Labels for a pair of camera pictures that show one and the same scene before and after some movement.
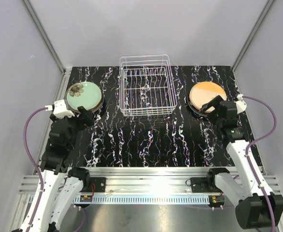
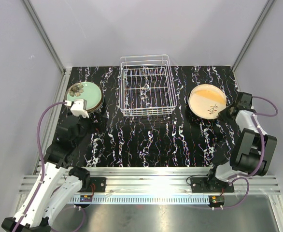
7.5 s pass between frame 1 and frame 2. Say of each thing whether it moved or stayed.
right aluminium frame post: stayed
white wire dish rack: stayed
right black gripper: moved
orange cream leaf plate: moved
